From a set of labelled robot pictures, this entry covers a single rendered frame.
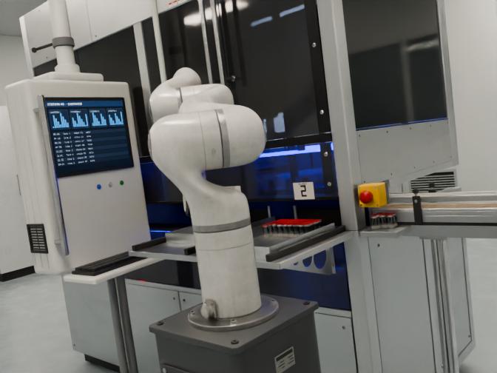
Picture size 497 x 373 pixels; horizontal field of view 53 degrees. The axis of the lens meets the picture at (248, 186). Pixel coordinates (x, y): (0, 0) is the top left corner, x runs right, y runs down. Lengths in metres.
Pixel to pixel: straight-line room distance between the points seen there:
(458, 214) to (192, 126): 0.95
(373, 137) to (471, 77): 4.56
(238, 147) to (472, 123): 5.44
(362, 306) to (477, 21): 4.95
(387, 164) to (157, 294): 1.26
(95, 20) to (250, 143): 1.77
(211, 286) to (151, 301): 1.56
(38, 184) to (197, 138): 1.16
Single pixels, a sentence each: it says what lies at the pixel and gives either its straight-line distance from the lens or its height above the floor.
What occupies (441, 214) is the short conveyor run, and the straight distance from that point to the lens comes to 1.66.
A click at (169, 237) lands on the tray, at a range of 1.89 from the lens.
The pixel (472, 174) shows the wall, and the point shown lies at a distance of 6.35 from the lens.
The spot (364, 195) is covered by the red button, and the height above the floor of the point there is 1.00.
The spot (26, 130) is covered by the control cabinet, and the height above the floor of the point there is 1.36.
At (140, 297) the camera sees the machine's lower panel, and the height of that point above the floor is 0.52.
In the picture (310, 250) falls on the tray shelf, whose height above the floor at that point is 0.88.
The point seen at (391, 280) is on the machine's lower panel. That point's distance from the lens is 1.90.
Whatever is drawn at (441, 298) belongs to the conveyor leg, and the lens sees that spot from 1.78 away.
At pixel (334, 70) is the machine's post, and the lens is 1.66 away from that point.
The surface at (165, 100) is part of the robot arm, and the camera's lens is 1.35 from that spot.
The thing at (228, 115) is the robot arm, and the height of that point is 1.27.
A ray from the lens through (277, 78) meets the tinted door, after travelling 1.80.
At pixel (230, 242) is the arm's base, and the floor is 1.02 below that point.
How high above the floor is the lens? 1.21
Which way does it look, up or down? 5 degrees down
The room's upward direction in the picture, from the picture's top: 7 degrees counter-clockwise
